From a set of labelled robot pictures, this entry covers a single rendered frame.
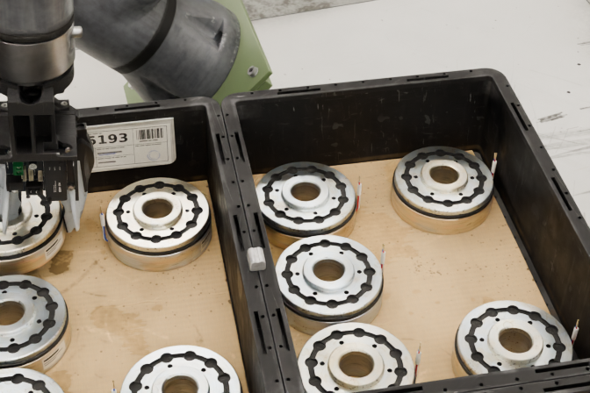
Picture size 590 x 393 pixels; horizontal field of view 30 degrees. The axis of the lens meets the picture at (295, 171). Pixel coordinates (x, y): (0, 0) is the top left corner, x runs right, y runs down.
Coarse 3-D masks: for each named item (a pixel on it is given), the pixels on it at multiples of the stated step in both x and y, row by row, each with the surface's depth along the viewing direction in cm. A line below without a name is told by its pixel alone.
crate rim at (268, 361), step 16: (80, 112) 109; (96, 112) 109; (112, 112) 109; (128, 112) 109; (144, 112) 109; (160, 112) 110; (208, 112) 109; (224, 128) 107; (224, 144) 106; (224, 160) 106; (224, 176) 102; (224, 192) 101; (240, 208) 99; (240, 224) 97; (240, 240) 98; (240, 256) 94; (240, 272) 93; (256, 272) 93; (256, 288) 92; (256, 304) 90; (256, 320) 91; (256, 336) 88; (256, 352) 87; (272, 352) 87; (272, 368) 86; (272, 384) 84
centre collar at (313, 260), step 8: (312, 256) 103; (320, 256) 103; (328, 256) 103; (336, 256) 103; (344, 256) 103; (304, 264) 103; (312, 264) 103; (336, 264) 104; (344, 264) 103; (352, 264) 103; (304, 272) 102; (312, 272) 102; (344, 272) 102; (352, 272) 102; (312, 280) 101; (320, 280) 101; (336, 280) 101; (344, 280) 101; (352, 280) 102; (320, 288) 101; (328, 288) 101; (336, 288) 101; (344, 288) 101
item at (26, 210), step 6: (24, 198) 106; (24, 204) 105; (30, 204) 105; (24, 210) 105; (30, 210) 105; (18, 216) 104; (24, 216) 104; (30, 216) 104; (0, 222) 103; (12, 222) 103; (18, 222) 103; (24, 222) 104; (0, 228) 103; (12, 228) 103; (18, 228) 103
